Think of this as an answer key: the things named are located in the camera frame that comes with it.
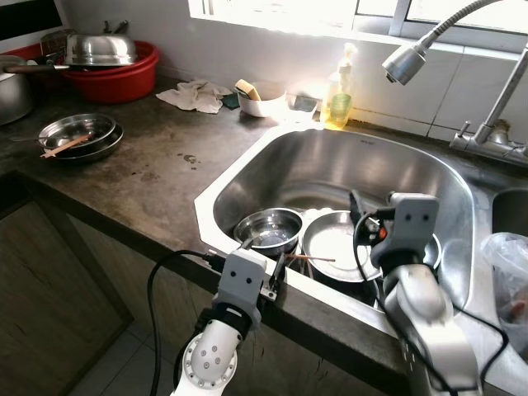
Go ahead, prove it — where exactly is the pinkish wooden chopstick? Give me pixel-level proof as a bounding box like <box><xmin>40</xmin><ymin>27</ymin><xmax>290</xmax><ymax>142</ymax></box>
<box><xmin>43</xmin><ymin>137</ymin><xmax>93</xmax><ymax>160</ymax></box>
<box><xmin>41</xmin><ymin>134</ymin><xmax>97</xmax><ymax>158</ymax></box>

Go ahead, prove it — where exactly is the small deep steel bowl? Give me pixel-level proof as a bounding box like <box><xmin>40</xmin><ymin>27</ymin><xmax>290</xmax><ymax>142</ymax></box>
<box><xmin>233</xmin><ymin>207</ymin><xmax>305</xmax><ymax>258</ymax></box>

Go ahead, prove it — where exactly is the thin brown chopstick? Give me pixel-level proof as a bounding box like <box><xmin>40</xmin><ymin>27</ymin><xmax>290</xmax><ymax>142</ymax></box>
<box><xmin>285</xmin><ymin>253</ymin><xmax>338</xmax><ymax>266</ymax></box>

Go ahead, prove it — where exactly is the wide flat steel plate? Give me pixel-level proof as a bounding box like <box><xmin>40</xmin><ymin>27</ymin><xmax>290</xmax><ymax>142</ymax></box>
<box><xmin>300</xmin><ymin>210</ymin><xmax>385</xmax><ymax>286</ymax></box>

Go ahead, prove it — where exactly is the stainless steel double sink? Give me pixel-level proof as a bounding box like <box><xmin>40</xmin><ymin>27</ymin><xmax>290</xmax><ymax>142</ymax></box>
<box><xmin>195</xmin><ymin>122</ymin><xmax>528</xmax><ymax>396</ymax></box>

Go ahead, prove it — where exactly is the yellow dish soap pump bottle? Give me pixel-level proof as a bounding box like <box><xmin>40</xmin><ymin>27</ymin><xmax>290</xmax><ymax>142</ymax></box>
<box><xmin>323</xmin><ymin>43</ymin><xmax>361</xmax><ymax>130</ymax></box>

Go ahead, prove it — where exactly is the white ceramic bowl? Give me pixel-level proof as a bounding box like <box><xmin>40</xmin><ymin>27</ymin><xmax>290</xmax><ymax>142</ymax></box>
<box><xmin>238</xmin><ymin>82</ymin><xmax>288</xmax><ymax>118</ymax></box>

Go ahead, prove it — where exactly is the clear plastic bag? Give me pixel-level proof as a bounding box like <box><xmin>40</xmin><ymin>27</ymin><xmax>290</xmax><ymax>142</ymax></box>
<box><xmin>480</xmin><ymin>232</ymin><xmax>528</xmax><ymax>357</ymax></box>

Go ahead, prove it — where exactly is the yellow dish sponge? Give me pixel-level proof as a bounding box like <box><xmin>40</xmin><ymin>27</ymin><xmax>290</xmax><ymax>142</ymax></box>
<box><xmin>235</xmin><ymin>79</ymin><xmax>263</xmax><ymax>101</ymax></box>

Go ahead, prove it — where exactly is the crumpled white cloth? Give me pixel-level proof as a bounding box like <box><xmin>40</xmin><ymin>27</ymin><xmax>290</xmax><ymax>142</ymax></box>
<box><xmin>156</xmin><ymin>78</ymin><xmax>234</xmax><ymax>115</ymax></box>

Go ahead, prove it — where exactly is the red plastic basin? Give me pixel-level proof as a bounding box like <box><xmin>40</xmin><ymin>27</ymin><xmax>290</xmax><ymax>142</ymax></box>
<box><xmin>61</xmin><ymin>39</ymin><xmax>162</xmax><ymax>105</ymax></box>

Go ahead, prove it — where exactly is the domed stainless steel lid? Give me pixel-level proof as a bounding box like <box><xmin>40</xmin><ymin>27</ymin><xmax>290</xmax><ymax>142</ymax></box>
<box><xmin>64</xmin><ymin>21</ymin><xmax>139</xmax><ymax>68</ymax></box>

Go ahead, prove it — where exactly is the large aluminium pot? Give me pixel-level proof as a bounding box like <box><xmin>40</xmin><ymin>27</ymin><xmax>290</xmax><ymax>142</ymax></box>
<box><xmin>0</xmin><ymin>55</ymin><xmax>36</xmax><ymax>127</ymax></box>

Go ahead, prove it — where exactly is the red plastic container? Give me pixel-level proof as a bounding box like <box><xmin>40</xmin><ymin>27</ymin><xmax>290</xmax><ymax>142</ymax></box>
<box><xmin>0</xmin><ymin>45</ymin><xmax>44</xmax><ymax>64</ymax></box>

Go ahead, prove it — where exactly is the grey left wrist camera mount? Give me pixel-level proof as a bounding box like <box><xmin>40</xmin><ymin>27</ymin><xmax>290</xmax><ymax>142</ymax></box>
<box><xmin>216</xmin><ymin>247</ymin><xmax>270</xmax><ymax>311</ymax></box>

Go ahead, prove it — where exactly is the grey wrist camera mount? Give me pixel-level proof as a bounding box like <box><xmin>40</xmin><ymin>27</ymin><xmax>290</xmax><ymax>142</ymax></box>
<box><xmin>216</xmin><ymin>247</ymin><xmax>270</xmax><ymax>311</ymax></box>
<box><xmin>381</xmin><ymin>192</ymin><xmax>441</xmax><ymax>270</ymax></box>

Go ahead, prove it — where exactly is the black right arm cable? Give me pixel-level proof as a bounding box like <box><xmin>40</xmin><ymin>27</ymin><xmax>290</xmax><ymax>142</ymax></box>
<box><xmin>445</xmin><ymin>304</ymin><xmax>511</xmax><ymax>395</ymax></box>
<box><xmin>351</xmin><ymin>213</ymin><xmax>434</xmax><ymax>396</ymax></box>

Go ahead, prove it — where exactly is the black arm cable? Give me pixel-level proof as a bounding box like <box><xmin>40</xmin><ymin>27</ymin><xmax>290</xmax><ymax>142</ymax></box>
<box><xmin>147</xmin><ymin>250</ymin><xmax>225</xmax><ymax>396</ymax></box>
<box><xmin>351</xmin><ymin>213</ymin><xmax>434</xmax><ymax>396</ymax></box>
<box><xmin>445</xmin><ymin>304</ymin><xmax>511</xmax><ymax>395</ymax></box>

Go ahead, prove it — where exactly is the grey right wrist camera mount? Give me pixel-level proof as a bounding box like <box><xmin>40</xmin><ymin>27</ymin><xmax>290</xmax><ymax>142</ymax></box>
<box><xmin>381</xmin><ymin>192</ymin><xmax>441</xmax><ymax>270</ymax></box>

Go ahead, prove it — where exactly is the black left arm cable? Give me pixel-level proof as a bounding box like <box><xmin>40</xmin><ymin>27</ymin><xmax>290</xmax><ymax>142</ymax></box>
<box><xmin>147</xmin><ymin>250</ymin><xmax>225</xmax><ymax>396</ymax></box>

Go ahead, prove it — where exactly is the grey window frame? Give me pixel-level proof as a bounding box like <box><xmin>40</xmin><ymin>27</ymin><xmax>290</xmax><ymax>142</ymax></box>
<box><xmin>188</xmin><ymin>0</ymin><xmax>528</xmax><ymax>49</ymax></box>

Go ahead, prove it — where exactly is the brown utensil handle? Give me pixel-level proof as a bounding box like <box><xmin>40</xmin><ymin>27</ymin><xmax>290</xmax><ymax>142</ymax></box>
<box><xmin>7</xmin><ymin>61</ymin><xmax>72</xmax><ymax>76</ymax></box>

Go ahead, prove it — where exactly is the metal wire basket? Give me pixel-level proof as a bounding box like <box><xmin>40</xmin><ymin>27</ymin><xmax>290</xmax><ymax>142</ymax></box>
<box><xmin>40</xmin><ymin>28</ymin><xmax>72</xmax><ymax>64</ymax></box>

